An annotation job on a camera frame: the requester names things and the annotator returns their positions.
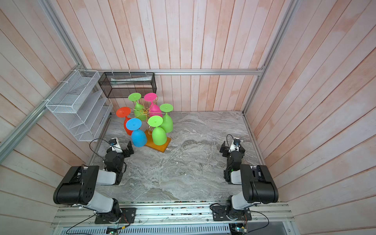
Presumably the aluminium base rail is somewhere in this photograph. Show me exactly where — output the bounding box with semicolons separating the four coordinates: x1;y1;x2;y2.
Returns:
51;201;299;235

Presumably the pink wine glass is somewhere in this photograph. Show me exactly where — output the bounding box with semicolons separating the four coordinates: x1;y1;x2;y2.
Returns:
144;93;162;117

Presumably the red wine glass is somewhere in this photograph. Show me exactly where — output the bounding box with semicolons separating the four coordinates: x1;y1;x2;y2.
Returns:
116;107;133;136

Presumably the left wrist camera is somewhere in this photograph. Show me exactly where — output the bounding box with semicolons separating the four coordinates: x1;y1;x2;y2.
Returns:
109;138;123;153

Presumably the white wire mesh shelf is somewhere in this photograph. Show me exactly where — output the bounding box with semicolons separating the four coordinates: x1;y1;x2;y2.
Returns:
46;70;113;142

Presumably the gold wire wine glass rack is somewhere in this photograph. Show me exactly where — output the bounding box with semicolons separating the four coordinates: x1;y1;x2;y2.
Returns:
126;93;173;153

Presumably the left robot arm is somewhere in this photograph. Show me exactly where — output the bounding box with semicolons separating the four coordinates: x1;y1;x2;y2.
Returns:
53;138;136;225

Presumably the black mesh basket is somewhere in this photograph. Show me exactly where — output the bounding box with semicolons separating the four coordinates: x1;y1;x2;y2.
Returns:
99;71;157;99

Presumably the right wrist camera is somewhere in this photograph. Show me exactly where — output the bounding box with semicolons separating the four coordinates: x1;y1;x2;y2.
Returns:
230;138;241;152

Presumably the blue wine glass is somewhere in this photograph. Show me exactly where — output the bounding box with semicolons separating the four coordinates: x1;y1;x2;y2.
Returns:
126;118;147;147

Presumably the green wine glass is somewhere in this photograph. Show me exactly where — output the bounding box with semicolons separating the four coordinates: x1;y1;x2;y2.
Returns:
128;93;147;121
148;116;167;146
160;103;173;133

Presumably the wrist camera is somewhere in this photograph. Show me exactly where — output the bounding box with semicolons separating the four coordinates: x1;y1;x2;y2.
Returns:
109;138;123;153
230;138;241;152

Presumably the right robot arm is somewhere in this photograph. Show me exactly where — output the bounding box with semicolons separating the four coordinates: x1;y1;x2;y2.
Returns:
219;138;279;220

